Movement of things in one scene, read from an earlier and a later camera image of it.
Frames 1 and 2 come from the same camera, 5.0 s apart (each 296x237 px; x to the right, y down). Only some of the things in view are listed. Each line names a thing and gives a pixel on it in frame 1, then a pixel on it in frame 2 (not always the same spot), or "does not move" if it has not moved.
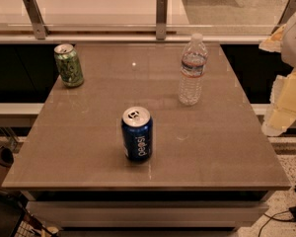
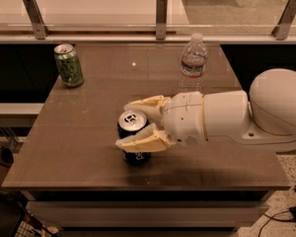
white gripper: (295, 46) -> (184, 118)
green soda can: (68, 65) does not move
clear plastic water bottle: (193, 60) does not move
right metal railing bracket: (291, 6) does not move
